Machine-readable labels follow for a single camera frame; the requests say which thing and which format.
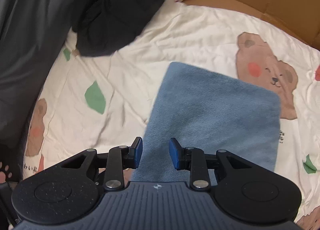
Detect light blue denim jeans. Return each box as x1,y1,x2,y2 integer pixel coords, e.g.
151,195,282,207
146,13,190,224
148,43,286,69
131,62,280,182

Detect black cat paw glove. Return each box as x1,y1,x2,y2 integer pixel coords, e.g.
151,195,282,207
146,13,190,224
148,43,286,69
0,144,23,183

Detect cream bear print bedsheet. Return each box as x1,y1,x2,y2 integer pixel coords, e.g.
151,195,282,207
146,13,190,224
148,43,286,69
22,0,319,229

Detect dark grey duvet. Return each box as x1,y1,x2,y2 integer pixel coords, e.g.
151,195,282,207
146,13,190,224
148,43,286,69
0,0,86,150

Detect black garment pile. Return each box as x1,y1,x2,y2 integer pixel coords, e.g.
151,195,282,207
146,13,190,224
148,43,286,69
72,0,165,56

